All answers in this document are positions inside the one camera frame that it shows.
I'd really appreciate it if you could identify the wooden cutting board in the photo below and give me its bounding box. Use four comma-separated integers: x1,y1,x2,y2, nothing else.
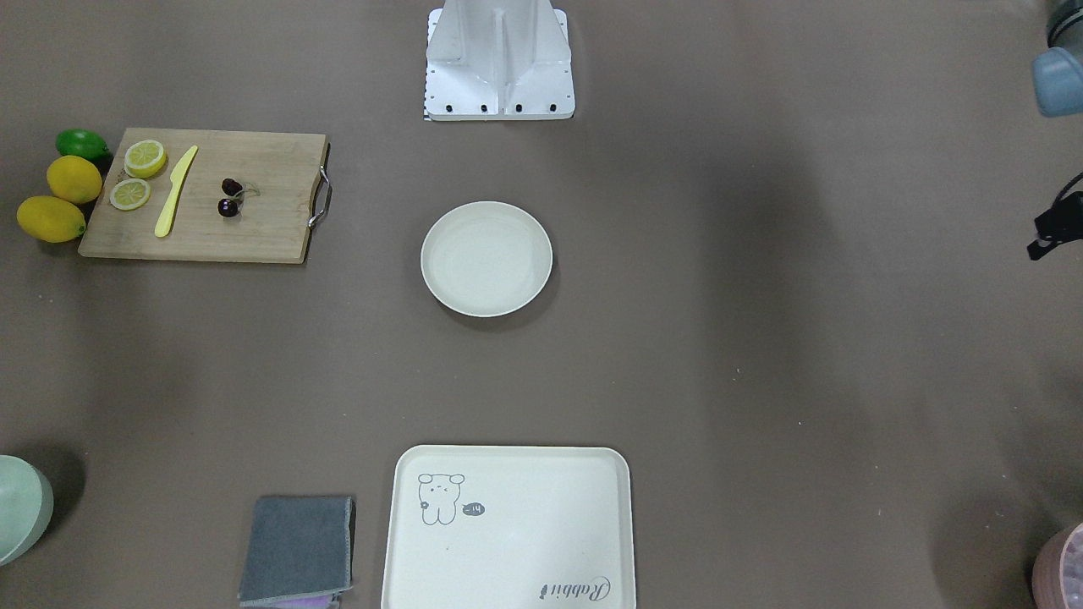
79,127,330,265

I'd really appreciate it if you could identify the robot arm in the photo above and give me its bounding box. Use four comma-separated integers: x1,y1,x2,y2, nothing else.
1031,1,1082,117

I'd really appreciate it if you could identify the cream round plate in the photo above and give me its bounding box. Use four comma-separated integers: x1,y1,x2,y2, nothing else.
419,200,556,318

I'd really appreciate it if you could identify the whole yellow lemon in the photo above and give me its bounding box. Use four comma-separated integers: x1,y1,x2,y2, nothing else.
17,195,86,244
45,155,103,206

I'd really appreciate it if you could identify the pink bowl with ice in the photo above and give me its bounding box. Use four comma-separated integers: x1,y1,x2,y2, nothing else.
1031,524,1082,608

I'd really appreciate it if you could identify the yellow plastic knife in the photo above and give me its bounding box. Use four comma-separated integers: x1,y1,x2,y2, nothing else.
152,144,200,239

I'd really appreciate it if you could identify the grey folded cloth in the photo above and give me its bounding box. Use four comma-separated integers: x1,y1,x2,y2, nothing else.
239,495,355,608

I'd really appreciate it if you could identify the dark red cherry pair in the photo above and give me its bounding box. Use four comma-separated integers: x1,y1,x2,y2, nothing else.
217,178,261,218

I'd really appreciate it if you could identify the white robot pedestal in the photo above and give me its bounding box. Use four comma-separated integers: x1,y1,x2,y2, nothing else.
423,1,576,121

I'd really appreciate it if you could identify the cream rectangular tray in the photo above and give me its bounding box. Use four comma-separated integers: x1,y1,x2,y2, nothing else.
382,446,637,608

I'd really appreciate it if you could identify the mint green bowl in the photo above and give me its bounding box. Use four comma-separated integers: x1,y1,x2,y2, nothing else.
1,455,54,566

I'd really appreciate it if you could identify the lemon half slice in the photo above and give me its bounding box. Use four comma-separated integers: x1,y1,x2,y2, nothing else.
123,139,168,178

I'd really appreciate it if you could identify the green lime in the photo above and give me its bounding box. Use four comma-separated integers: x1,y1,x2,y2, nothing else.
54,129,112,163

